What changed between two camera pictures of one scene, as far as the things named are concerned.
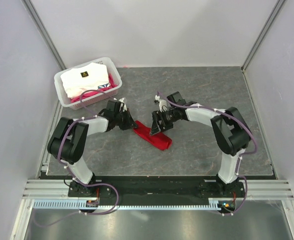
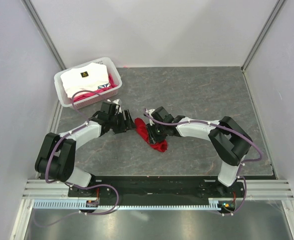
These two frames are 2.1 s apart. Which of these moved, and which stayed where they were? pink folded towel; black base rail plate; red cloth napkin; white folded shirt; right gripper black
Moved: right gripper black; red cloth napkin
Stayed: pink folded towel; black base rail plate; white folded shirt
